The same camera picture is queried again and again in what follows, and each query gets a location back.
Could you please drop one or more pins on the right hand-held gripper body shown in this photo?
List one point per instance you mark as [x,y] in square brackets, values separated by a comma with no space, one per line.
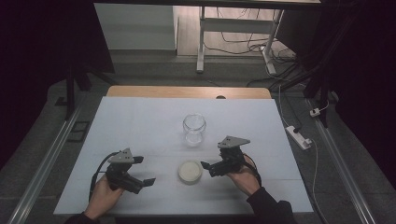
[232,155]

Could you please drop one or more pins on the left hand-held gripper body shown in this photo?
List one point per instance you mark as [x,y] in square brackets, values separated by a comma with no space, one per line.
[121,174]

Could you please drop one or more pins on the white round jar lid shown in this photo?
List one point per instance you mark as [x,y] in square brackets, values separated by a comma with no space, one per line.
[190,171]

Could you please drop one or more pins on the clear glass jar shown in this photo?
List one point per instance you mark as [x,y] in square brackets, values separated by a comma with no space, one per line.
[194,126]

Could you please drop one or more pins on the person's right hand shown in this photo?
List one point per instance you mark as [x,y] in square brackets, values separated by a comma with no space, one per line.
[246,180]

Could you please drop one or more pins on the person's left hand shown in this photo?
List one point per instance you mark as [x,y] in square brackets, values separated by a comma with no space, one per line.
[101,196]

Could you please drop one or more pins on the white table cover sheet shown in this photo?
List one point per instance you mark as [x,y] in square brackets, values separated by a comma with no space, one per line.
[149,130]

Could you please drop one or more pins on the white power strip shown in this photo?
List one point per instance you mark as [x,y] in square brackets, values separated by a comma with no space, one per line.
[298,137]

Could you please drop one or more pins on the wooden table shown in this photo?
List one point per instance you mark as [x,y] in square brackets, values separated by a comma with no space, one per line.
[174,92]

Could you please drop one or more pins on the white plug adapter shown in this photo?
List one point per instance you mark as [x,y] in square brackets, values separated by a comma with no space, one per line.
[315,112]

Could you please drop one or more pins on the black metal stand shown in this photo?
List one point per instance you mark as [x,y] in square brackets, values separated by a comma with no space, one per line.
[317,84]
[71,93]

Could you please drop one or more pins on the white panel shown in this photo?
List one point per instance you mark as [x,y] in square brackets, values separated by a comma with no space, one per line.
[135,26]

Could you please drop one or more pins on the dark curtain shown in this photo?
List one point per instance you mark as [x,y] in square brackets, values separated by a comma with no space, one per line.
[37,62]
[367,77]

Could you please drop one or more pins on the black floor bracket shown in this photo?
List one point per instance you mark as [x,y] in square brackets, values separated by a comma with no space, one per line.
[78,131]

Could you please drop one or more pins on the aluminium floor rail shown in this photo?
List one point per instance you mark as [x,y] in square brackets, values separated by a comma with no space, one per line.
[342,165]
[46,165]

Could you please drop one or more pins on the white desk frame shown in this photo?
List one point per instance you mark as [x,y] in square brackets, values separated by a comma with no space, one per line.
[236,25]

